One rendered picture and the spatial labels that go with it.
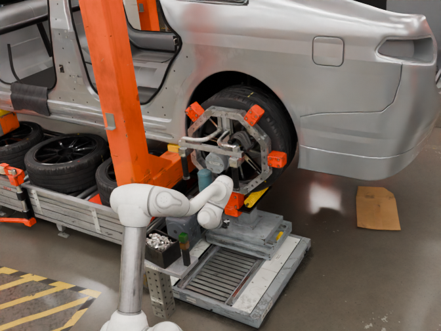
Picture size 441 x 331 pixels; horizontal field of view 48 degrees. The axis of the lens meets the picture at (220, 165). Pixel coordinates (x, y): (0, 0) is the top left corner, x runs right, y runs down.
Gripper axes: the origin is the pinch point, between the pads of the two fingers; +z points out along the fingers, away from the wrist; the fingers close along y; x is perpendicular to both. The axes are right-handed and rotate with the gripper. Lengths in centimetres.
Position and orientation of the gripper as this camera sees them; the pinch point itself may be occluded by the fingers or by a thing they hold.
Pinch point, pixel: (224, 225)
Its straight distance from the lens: 294.2
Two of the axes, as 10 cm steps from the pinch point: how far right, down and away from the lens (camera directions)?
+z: 2.6, 2.2, 9.4
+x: -1.5, -9.5, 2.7
